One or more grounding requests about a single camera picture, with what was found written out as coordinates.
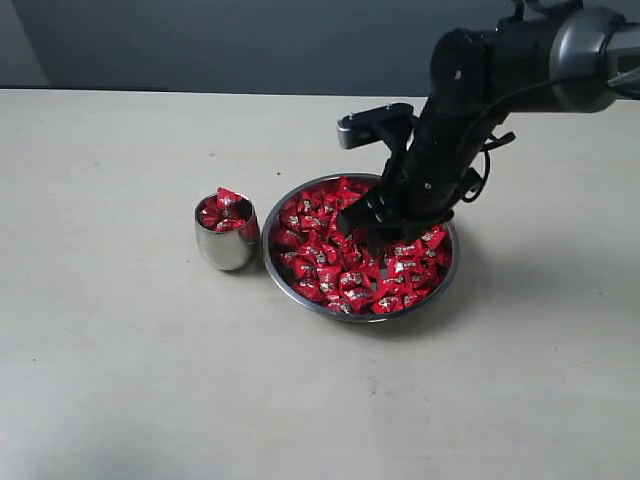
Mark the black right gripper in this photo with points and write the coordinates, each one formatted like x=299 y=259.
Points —
x=448 y=162

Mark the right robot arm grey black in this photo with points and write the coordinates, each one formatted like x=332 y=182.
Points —
x=562 y=58

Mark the pile of red wrapped candies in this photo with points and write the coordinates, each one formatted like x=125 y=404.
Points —
x=325 y=250

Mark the stainless steel cup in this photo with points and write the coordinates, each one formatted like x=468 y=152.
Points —
x=229 y=251

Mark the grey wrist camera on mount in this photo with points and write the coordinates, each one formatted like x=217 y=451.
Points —
x=392 y=124

